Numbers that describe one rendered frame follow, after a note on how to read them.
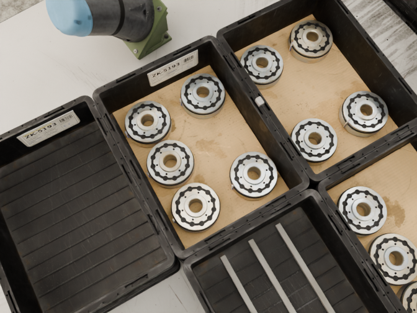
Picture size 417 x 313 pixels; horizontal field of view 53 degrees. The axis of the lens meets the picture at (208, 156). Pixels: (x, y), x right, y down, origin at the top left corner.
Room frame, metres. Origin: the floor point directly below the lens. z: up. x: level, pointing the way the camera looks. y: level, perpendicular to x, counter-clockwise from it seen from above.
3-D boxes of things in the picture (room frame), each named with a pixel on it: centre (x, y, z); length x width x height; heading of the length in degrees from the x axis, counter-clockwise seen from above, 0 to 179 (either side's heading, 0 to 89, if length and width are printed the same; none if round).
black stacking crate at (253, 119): (0.30, 0.02, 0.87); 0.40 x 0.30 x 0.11; 31
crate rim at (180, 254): (0.30, 0.02, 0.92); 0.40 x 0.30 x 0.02; 31
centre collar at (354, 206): (0.17, -0.32, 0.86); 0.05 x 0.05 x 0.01
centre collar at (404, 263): (0.07, -0.38, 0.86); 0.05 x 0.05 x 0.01
